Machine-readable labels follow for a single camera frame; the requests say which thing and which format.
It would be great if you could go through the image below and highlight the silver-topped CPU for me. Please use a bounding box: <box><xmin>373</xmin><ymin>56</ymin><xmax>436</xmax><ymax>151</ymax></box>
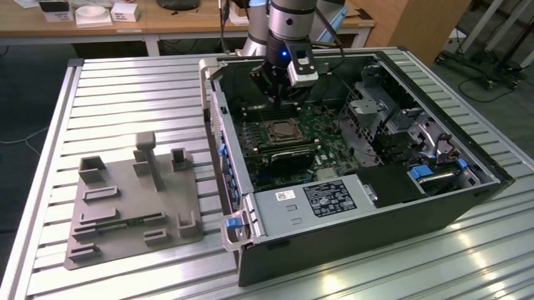
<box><xmin>275</xmin><ymin>122</ymin><xmax>297</xmax><ymax>138</ymax></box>

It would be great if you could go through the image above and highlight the metal socket cover frame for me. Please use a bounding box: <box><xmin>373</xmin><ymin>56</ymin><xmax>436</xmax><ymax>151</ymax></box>
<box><xmin>265</xmin><ymin>118</ymin><xmax>309</xmax><ymax>146</ymax></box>

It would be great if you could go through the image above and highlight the RAM slot with white clips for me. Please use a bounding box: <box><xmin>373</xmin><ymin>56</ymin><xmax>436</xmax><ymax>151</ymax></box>
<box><xmin>241</xmin><ymin>104</ymin><xmax>302</xmax><ymax>111</ymax></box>
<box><xmin>242</xmin><ymin>112</ymin><xmax>301</xmax><ymax>118</ymax></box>

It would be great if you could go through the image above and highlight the RAM slot with black clips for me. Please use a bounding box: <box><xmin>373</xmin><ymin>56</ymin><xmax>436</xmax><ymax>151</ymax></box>
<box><xmin>242</xmin><ymin>108</ymin><xmax>302</xmax><ymax>114</ymax></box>
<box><xmin>243</xmin><ymin>116</ymin><xmax>299</xmax><ymax>123</ymax></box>

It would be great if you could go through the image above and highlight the metal disk bay cage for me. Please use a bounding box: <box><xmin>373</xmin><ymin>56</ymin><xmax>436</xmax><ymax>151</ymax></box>
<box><xmin>338</xmin><ymin>79</ymin><xmax>422</xmax><ymax>165</ymax></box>

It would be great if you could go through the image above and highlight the wooden desk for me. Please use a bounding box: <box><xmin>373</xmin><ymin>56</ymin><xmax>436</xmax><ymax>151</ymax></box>
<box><xmin>0</xmin><ymin>0</ymin><xmax>380</xmax><ymax>57</ymax></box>

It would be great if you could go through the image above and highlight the black graphics card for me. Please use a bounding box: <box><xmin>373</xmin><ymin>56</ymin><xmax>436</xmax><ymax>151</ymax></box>
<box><xmin>266</xmin><ymin>147</ymin><xmax>319</xmax><ymax>176</ymax></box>

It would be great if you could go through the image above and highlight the green motherboard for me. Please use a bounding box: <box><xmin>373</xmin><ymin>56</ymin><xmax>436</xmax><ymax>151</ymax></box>
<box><xmin>233</xmin><ymin>102</ymin><xmax>361</xmax><ymax>193</ymax></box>

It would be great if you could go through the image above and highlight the black round object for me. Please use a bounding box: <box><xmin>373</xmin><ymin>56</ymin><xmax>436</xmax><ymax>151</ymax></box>
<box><xmin>155</xmin><ymin>0</ymin><xmax>202</xmax><ymax>9</ymax></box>

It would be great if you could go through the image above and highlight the silver chipset heatsink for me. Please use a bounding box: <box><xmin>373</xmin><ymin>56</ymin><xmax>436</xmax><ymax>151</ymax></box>
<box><xmin>315</xmin><ymin>168</ymin><xmax>340</xmax><ymax>183</ymax></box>

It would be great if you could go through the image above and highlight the wooden cabinet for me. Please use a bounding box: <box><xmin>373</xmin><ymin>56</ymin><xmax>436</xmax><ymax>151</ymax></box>
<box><xmin>366</xmin><ymin>0</ymin><xmax>473</xmax><ymax>57</ymax></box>

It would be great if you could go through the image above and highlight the white cardboard box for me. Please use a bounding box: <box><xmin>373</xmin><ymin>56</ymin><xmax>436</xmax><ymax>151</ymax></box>
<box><xmin>110</xmin><ymin>2</ymin><xmax>142</xmax><ymax>23</ymax></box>

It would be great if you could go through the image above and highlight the black plastic shroud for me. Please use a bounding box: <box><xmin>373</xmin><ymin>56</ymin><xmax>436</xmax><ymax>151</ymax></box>
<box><xmin>357</xmin><ymin>164</ymin><xmax>429</xmax><ymax>209</ymax></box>

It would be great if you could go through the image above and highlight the teach pendant with red button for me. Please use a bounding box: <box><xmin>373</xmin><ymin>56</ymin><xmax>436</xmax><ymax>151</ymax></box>
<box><xmin>449</xmin><ymin>27</ymin><xmax>472</xmax><ymax>51</ymax></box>

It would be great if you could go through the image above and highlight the grey power supply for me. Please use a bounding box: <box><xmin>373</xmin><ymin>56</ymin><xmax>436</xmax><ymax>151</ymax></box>
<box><xmin>246</xmin><ymin>173</ymin><xmax>380</xmax><ymax>243</ymax></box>

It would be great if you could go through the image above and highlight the white round holder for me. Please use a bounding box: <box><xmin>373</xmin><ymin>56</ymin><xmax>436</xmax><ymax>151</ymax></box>
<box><xmin>74</xmin><ymin>5</ymin><xmax>115</xmax><ymax>29</ymax></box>

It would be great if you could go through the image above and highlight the blue plastic latch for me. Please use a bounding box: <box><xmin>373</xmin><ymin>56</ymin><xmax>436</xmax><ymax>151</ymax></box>
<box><xmin>223</xmin><ymin>217</ymin><xmax>246</xmax><ymax>234</ymax></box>

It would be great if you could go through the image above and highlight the grey parts rack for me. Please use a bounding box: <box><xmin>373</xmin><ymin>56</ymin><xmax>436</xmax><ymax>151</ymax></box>
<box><xmin>62</xmin><ymin>131</ymin><xmax>206</xmax><ymax>271</ymax></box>

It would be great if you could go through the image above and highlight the white box with black top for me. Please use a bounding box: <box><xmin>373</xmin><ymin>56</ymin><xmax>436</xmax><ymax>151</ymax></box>
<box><xmin>39</xmin><ymin>0</ymin><xmax>73</xmax><ymax>23</ymax></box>

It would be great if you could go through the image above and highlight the black PC case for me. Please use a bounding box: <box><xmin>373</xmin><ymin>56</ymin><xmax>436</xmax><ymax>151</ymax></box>
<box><xmin>198</xmin><ymin>46</ymin><xmax>518</xmax><ymax>288</ymax></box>

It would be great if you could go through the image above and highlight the green RAM stick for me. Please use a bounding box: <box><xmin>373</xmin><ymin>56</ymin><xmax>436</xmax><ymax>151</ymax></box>
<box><xmin>95</xmin><ymin>217</ymin><xmax>149</xmax><ymax>234</ymax></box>

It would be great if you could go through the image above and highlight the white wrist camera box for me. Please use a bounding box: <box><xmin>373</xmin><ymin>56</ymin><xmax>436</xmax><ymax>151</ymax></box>
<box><xmin>286</xmin><ymin>41</ymin><xmax>322</xmax><ymax>88</ymax></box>

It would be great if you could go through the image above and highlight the white frame cart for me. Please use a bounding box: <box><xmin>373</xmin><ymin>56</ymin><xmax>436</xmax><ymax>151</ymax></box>
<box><xmin>433</xmin><ymin>0</ymin><xmax>534</xmax><ymax>91</ymax></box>

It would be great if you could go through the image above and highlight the grey power supply handle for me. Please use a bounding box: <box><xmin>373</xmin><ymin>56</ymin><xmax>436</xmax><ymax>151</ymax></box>
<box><xmin>219</xmin><ymin>211</ymin><xmax>255</xmax><ymax>252</ymax></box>

